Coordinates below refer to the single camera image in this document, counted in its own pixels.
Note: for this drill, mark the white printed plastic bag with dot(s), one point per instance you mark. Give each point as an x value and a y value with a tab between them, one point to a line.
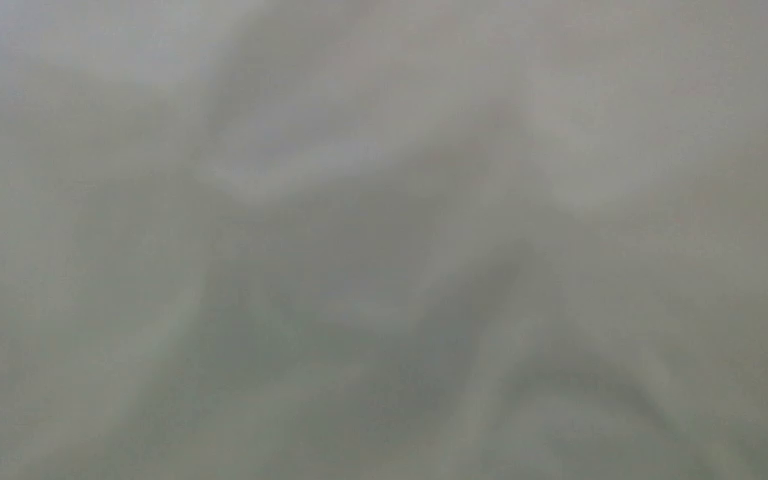
383	239

